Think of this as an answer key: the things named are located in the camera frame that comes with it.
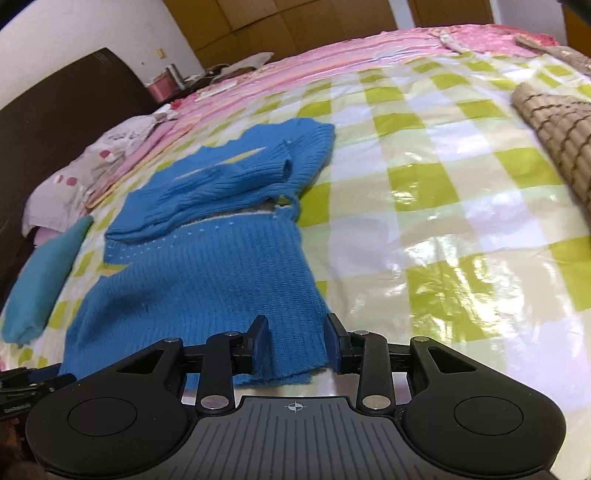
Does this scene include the pink pillow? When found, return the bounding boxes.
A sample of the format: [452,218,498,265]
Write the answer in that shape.
[33,225,66,246]

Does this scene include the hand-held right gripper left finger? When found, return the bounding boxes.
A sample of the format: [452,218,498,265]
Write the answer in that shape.
[115,315,270,412]

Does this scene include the wooden door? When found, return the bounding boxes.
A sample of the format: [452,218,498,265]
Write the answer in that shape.
[406,0,497,28]

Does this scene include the white flat item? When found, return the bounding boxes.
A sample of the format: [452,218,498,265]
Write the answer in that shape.
[196,80,239,100]

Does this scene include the wooden wardrobe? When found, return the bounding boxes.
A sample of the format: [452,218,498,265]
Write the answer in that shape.
[164,0,398,68]

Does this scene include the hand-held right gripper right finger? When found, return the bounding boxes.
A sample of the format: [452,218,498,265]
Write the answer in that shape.
[324,313,478,412]

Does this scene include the blue knit sweater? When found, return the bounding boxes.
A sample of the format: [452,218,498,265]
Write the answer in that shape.
[59,117,336,387]

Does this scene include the dark nightstand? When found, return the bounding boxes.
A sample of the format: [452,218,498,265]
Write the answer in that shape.
[173,68,223,100]

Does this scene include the pink box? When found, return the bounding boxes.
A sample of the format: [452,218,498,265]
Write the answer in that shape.
[147,74,178,102]

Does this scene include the beige checked rolled garment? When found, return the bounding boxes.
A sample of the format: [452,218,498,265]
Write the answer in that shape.
[510,80,591,210]

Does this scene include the teal folded cloth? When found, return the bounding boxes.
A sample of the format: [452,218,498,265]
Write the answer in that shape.
[1,215,95,344]

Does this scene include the beige patterned cloth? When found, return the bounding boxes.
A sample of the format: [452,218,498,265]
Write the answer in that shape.
[515,34,591,75]

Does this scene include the grey dotted pillow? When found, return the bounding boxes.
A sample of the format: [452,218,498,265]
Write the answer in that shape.
[23,114,178,236]

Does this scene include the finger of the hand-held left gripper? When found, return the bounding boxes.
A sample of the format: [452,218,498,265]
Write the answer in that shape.
[0,367,62,384]
[0,375,77,398]

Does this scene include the pink floral bed sheet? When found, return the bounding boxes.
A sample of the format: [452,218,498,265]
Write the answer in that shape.
[434,21,561,58]

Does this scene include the dark wooden headboard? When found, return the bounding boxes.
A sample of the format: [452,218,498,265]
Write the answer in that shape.
[0,47,160,301]

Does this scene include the grey cloth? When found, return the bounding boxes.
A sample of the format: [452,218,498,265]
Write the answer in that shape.
[210,52,274,75]

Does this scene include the green checked plastic sheet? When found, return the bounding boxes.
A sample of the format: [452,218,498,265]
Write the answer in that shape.
[0,48,591,480]

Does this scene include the pink striped bed sheet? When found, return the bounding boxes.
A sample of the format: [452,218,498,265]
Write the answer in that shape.
[85,23,467,208]

